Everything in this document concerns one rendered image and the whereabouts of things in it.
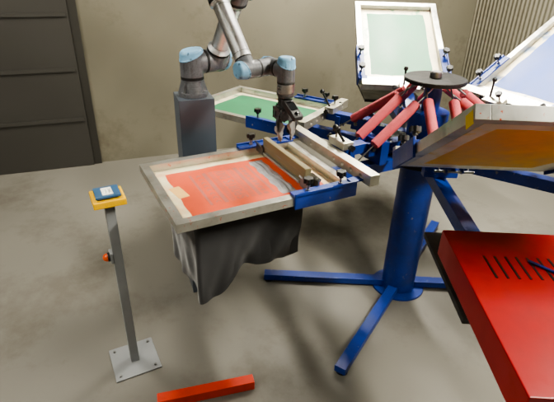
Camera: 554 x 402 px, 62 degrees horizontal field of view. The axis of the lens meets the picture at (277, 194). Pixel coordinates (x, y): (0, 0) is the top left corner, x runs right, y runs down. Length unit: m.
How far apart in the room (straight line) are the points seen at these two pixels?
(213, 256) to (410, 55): 2.09
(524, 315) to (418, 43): 2.51
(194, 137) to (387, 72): 1.44
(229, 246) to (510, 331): 1.11
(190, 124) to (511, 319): 1.71
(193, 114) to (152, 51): 2.22
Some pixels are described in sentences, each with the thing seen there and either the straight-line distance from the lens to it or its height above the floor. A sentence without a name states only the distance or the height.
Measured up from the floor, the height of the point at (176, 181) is 0.95.
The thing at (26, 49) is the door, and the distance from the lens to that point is 4.50.
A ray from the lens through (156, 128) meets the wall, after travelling 4.72.
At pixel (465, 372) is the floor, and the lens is 2.66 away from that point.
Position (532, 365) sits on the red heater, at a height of 1.10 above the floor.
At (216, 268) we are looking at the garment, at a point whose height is 0.70.
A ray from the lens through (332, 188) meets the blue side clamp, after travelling 1.90.
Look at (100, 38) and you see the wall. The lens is 4.49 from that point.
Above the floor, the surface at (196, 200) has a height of 0.95.
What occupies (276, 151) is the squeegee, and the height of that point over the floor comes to 1.04.
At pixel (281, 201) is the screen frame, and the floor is 0.99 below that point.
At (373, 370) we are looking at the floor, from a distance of 2.52.
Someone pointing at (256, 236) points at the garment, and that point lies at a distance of 1.93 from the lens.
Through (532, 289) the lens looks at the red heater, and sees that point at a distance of 1.37.
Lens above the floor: 1.85
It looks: 28 degrees down
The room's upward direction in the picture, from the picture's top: 2 degrees clockwise
